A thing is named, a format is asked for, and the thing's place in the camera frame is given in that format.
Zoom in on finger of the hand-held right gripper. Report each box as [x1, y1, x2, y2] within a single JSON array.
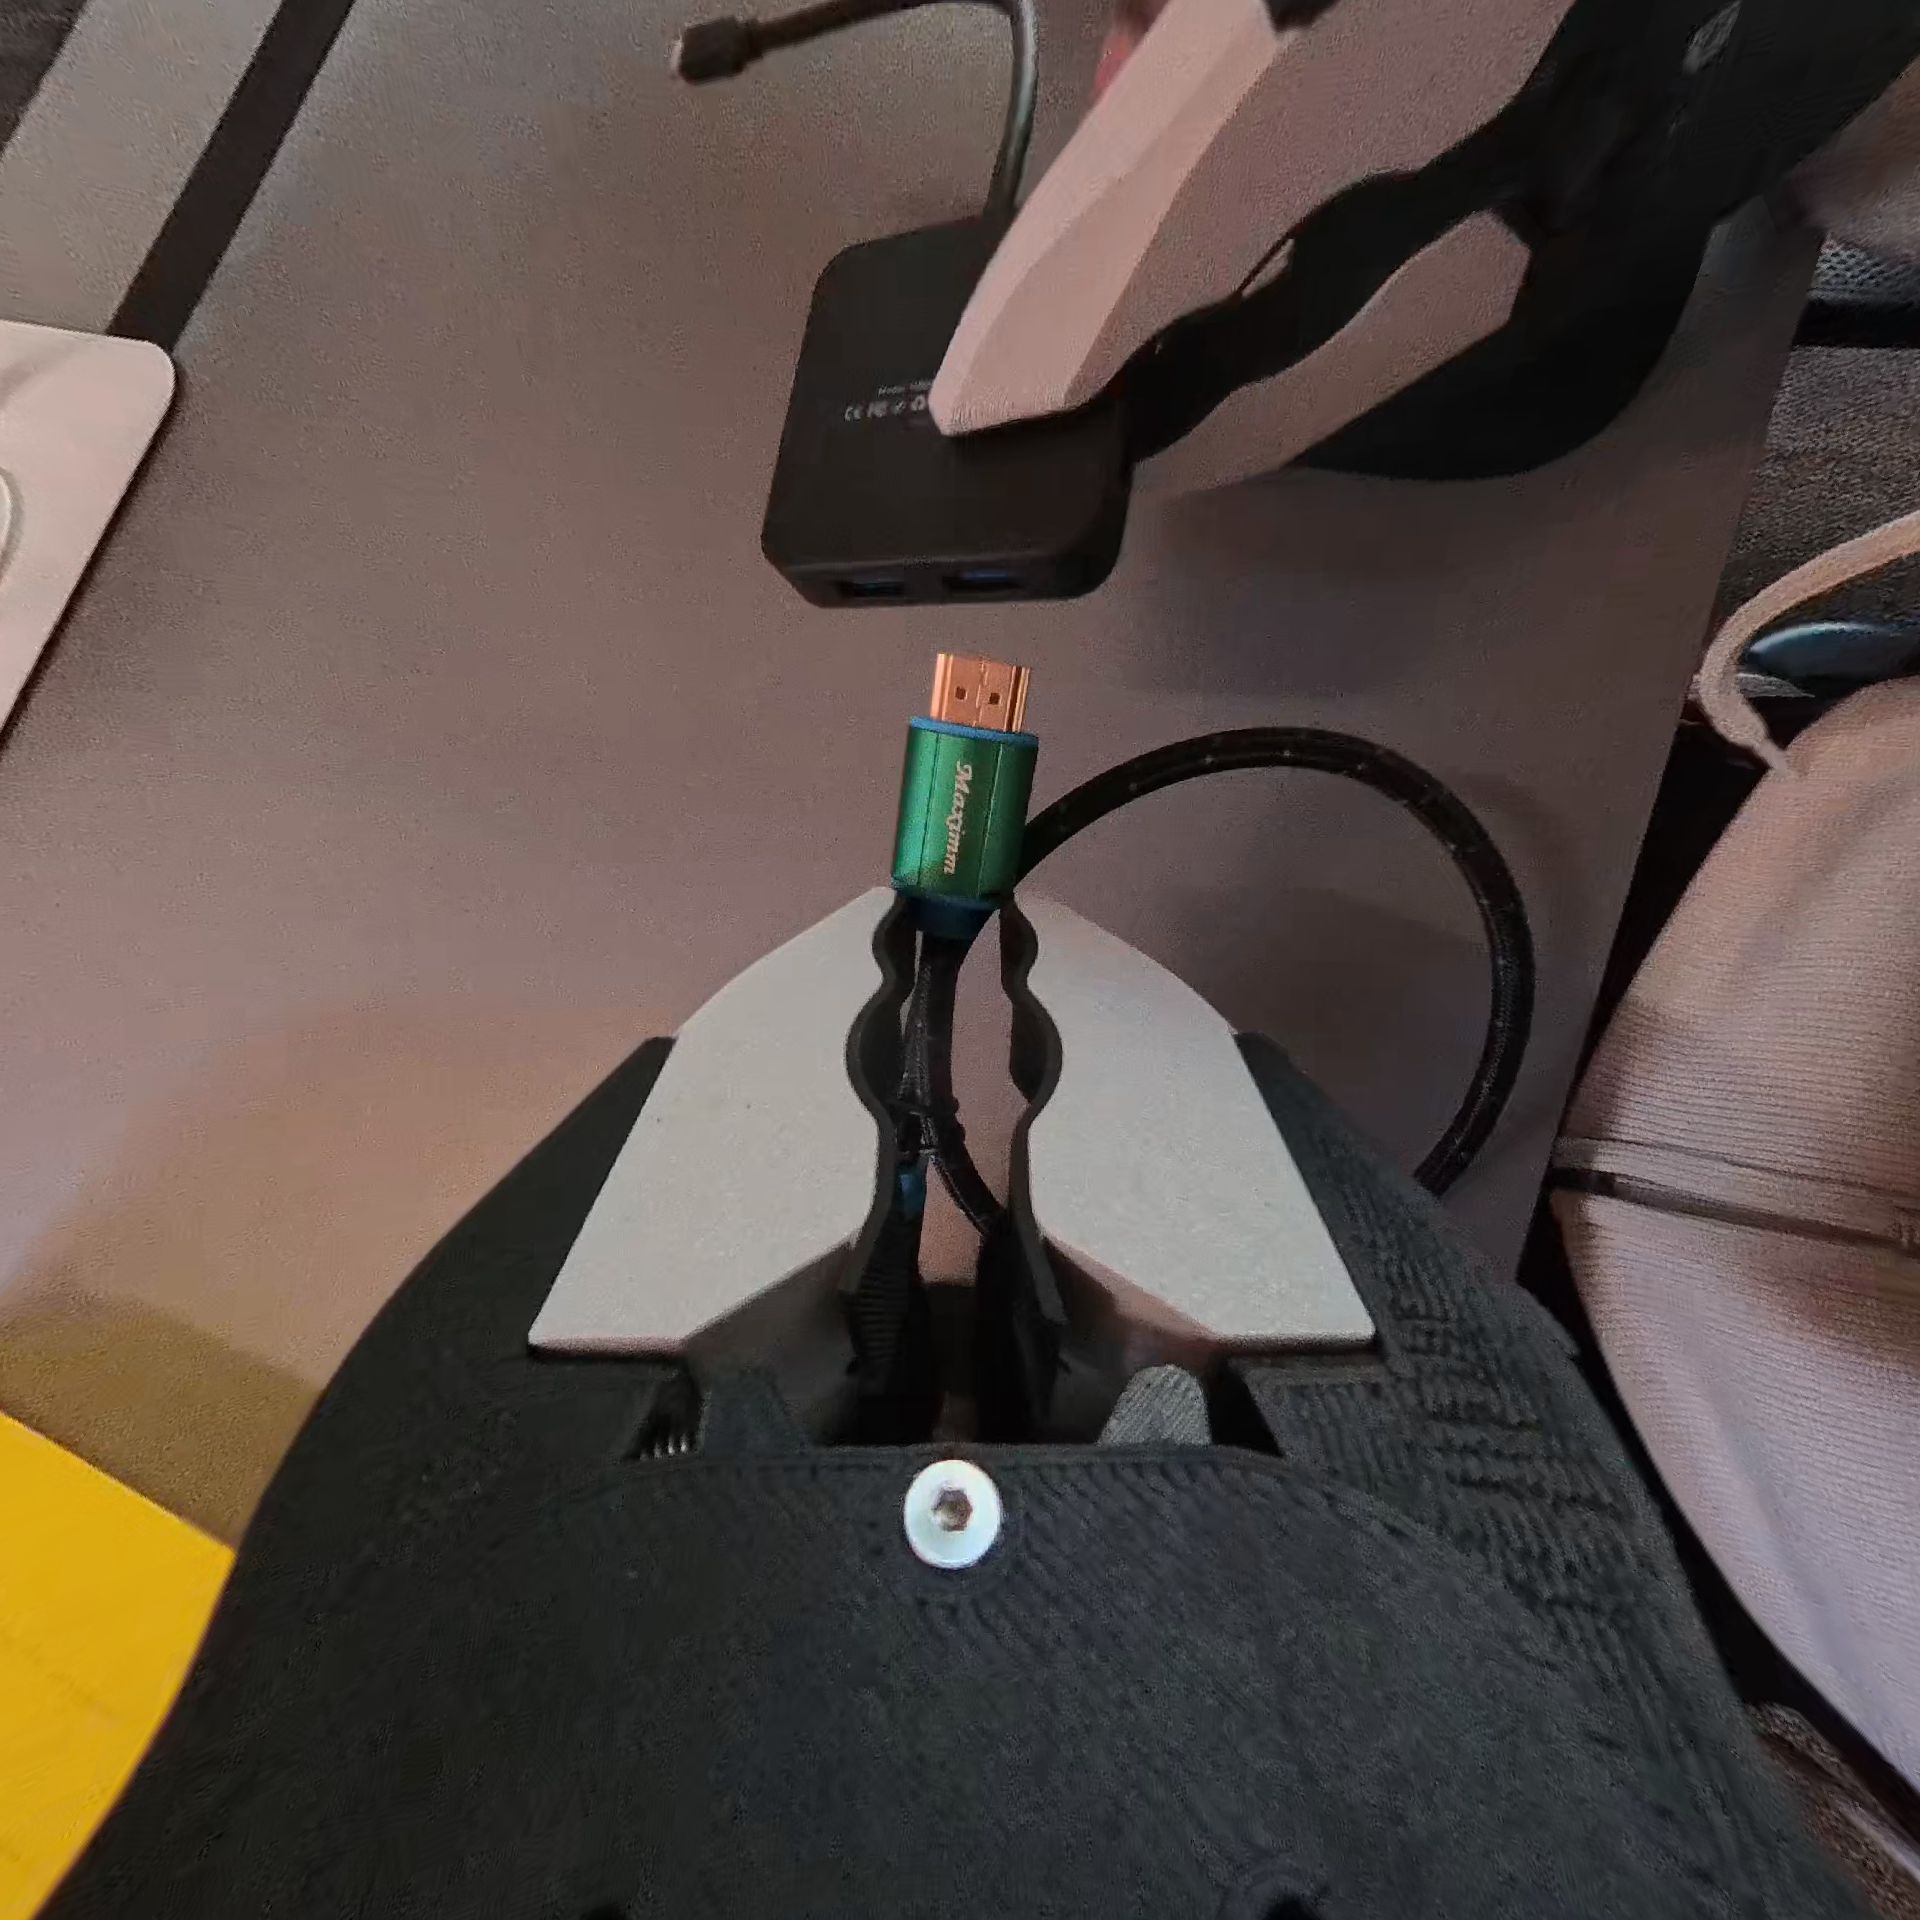
[[936, 0, 1577, 440], [1126, 210, 1534, 497]]

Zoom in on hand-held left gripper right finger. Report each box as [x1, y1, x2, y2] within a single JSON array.
[[996, 896, 1378, 1397]]

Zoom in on yellow plastic bin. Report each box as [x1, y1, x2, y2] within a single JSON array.
[[0, 1410, 236, 1920]]

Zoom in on dark grey usb hub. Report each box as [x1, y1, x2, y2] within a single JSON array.
[[674, 0, 1134, 607]]

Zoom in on white tablet stand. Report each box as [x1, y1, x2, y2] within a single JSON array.
[[0, 319, 181, 727]]

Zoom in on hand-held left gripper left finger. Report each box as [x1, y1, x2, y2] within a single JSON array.
[[525, 890, 910, 1444]]

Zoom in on black braided cable green plugs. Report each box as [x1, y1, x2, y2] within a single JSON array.
[[886, 654, 1534, 1293]]

